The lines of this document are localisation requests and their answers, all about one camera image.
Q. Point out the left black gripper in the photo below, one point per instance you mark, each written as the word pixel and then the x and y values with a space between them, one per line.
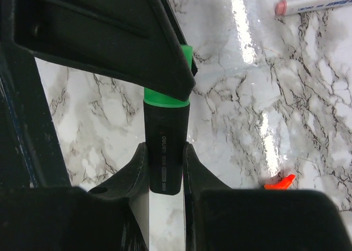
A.
pixel 31 156

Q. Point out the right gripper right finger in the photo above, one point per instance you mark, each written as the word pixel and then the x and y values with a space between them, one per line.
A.
pixel 221 218

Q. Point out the green highlighter black body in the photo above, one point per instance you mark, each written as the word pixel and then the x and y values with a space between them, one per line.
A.
pixel 166 127

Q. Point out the pink capped white pen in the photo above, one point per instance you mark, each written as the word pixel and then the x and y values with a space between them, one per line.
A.
pixel 289 7

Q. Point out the orange highlighter black body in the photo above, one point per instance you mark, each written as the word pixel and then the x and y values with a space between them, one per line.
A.
pixel 284 184

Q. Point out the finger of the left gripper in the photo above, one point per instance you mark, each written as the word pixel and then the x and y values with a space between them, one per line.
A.
pixel 137 41

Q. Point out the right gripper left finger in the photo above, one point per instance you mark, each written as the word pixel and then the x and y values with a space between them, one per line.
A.
pixel 69 218

